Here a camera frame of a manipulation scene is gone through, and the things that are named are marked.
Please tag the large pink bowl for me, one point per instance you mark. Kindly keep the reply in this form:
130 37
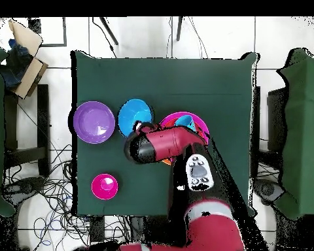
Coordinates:
204 129

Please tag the black stool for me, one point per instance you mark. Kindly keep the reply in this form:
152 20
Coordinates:
43 117

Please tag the dark green tablecloth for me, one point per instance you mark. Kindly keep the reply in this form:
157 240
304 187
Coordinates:
157 78

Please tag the cardboard box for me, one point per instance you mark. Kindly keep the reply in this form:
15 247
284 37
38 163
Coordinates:
28 75

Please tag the medium blue bowl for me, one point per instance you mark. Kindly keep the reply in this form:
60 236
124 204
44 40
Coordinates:
130 115

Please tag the black tripod leg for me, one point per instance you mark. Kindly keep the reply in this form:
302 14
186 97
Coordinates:
108 30
179 28

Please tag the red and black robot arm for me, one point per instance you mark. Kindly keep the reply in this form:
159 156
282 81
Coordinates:
170 143

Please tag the blue cup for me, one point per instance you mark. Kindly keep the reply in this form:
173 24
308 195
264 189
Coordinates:
185 121

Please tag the black power strip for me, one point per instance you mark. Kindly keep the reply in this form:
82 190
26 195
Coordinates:
97 230

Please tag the small crimson bowl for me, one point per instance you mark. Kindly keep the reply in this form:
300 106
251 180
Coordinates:
104 187

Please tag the large orange bowl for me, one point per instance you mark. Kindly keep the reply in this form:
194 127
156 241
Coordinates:
167 161

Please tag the purple bowl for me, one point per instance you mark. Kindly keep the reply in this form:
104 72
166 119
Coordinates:
94 123

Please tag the red-orange bowl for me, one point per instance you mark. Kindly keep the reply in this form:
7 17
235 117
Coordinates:
170 125

